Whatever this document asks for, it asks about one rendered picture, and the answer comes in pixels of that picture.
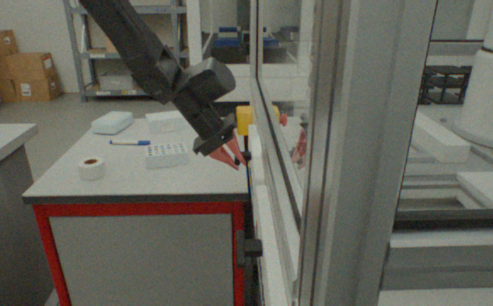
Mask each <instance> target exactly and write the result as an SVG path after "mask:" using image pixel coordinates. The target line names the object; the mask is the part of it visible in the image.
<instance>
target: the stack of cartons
mask: <svg viewBox="0 0 493 306"><path fill-rule="evenodd" d="M59 95H60V87H59V81H58V75H57V74H55V70H54V64H53V61H52V57H51V53H50V52H25V53H19V50H18V47H17V43H16V40H15V36H14V30H13V29H0V102H17V101H50V100H52V99H55V98H56V97H58V96H59Z"/></svg>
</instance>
